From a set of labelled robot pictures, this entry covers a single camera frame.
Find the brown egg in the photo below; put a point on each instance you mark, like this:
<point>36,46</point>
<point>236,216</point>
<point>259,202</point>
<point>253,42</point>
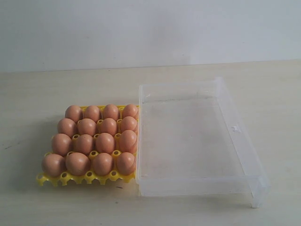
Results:
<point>111,111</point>
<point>74,112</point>
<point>126,163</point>
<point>67,126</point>
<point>128,141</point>
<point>77,164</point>
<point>53,165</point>
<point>108,125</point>
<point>130,110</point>
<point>84,144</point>
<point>105,143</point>
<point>92,112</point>
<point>129,123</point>
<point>61,144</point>

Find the clear plastic box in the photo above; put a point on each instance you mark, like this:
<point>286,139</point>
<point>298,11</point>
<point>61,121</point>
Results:
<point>193,142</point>

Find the yellow plastic egg tray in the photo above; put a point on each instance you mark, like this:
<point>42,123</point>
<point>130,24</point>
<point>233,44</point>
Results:
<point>90,175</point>

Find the brown egg second row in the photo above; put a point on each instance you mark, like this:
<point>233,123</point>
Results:
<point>86,126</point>
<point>102,164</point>

